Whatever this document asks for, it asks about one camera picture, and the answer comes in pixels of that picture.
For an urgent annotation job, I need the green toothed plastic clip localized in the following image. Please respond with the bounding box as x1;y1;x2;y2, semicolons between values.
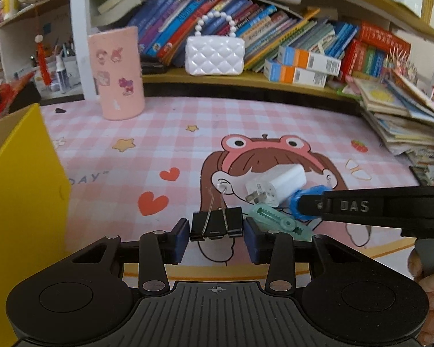
246;204;312;243

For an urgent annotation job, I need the blue round ridged cap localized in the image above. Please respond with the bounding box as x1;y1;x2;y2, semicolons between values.
288;184;328;222

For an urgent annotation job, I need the red paper decoration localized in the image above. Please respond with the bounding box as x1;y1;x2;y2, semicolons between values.
0;71;36;126

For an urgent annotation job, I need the white spray bottle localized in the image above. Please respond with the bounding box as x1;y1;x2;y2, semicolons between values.
56;56;70;93

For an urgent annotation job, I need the red boxed book set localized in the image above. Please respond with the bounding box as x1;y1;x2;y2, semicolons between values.
341;21;412;81

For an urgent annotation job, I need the white pen organizer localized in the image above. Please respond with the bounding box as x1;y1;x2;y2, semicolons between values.
49;38;82;92

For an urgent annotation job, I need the black binder clip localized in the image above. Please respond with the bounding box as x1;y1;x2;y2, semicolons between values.
190;184;244;242

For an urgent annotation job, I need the black flat case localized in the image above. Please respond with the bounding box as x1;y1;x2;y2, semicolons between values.
141;63;168;75

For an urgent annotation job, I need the stack of flat-lying books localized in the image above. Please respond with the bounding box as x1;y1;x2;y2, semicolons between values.
93;0;157;28

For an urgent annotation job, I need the white quilted pearl-handle purse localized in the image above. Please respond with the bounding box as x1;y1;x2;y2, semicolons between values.
184;11;245;77

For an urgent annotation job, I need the red tassel ornament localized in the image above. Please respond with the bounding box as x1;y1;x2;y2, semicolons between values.
34;34;54;86

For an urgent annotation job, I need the row of colourful books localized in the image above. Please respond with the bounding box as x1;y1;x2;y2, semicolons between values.
128;0;359;73

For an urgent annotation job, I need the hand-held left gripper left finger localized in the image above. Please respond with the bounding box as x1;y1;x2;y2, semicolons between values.
72;219;191;296

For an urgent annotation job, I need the white charger plug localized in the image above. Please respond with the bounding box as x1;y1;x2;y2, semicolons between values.
245;164;309;207

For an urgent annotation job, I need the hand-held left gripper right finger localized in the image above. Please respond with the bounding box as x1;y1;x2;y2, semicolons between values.
242;220;362;296

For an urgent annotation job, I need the yellow box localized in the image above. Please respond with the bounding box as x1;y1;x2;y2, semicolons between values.
0;103;72;347

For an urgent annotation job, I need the pink sticker pen holder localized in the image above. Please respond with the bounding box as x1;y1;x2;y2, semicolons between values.
87;26;146;121

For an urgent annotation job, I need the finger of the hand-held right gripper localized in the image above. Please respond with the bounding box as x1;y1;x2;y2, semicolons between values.
298;188;384;225

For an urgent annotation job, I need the pink checkered cartoon desk mat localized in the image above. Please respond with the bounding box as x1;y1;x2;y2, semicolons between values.
39;96;424;290

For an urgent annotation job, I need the blue orange white carton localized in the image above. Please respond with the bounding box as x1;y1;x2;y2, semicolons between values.
278;45;343;77
264;59;328;88

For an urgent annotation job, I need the pile of picture books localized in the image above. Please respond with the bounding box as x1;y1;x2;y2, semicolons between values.
342;68;434;189

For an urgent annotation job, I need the white bookshelf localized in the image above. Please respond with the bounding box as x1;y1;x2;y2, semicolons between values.
0;0;434;102

